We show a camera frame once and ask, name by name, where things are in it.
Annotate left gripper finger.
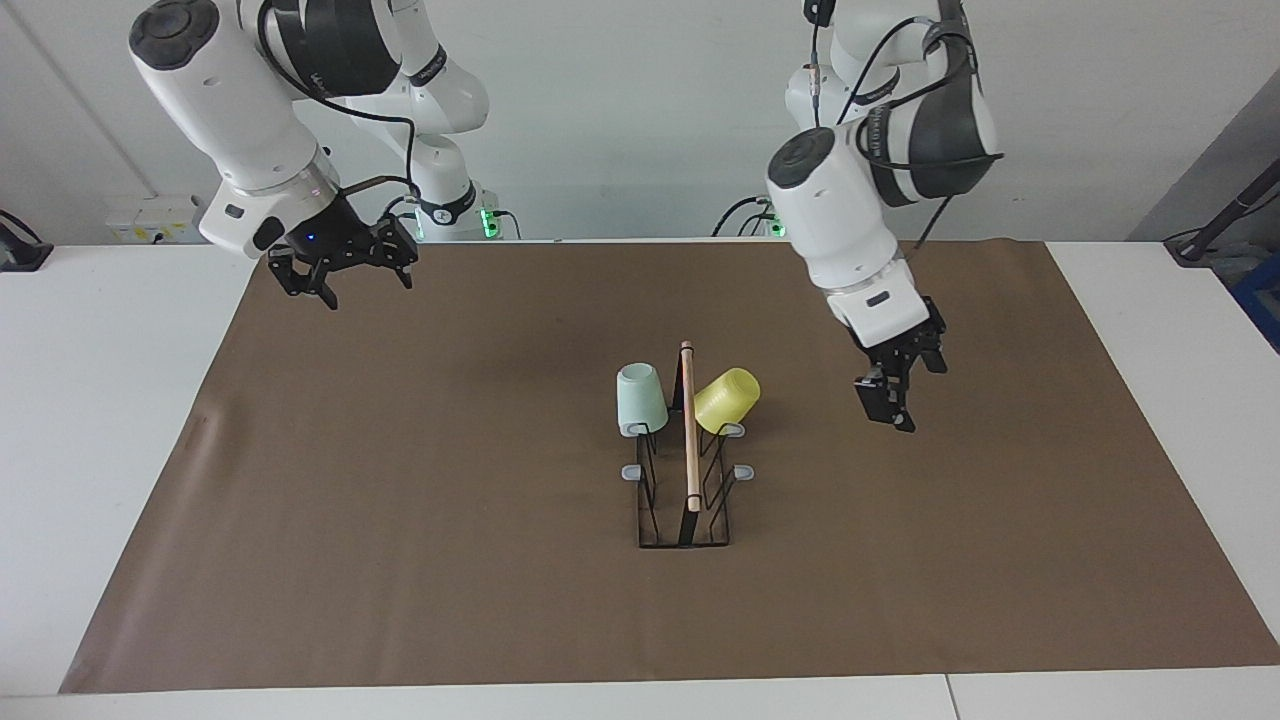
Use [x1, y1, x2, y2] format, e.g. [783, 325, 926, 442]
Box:
[852, 365, 917, 434]
[915, 320, 950, 377]

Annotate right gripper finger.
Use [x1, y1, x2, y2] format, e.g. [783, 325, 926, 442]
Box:
[362, 214, 420, 292]
[267, 247, 341, 311]

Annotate yellow cup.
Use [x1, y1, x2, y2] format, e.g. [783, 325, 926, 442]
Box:
[693, 367, 762, 436]

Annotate pale green cup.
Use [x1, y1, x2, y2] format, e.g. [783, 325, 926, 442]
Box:
[614, 362, 670, 439]

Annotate white power strip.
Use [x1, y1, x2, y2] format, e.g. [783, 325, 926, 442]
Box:
[105, 195, 206, 244]

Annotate black table clamp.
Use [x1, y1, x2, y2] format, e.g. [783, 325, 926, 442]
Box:
[0, 208, 53, 273]

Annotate black stand pole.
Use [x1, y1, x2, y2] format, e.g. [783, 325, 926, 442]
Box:
[1163, 158, 1280, 266]

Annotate brown table mat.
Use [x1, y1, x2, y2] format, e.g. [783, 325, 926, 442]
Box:
[60, 238, 1280, 694]

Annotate blue box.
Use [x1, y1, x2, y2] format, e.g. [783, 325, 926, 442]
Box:
[1232, 250, 1280, 353]

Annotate black base cable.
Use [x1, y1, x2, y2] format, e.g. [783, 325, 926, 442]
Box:
[712, 195, 781, 238]
[378, 195, 421, 241]

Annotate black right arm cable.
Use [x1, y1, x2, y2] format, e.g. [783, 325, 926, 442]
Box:
[258, 0, 416, 196]

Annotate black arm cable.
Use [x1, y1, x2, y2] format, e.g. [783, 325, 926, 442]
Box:
[808, 0, 1004, 251]
[258, 0, 416, 196]

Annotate black wire cup rack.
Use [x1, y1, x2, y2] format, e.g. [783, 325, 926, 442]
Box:
[620, 340, 756, 551]

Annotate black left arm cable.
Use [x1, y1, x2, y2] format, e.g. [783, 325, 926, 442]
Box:
[808, 0, 1004, 251]

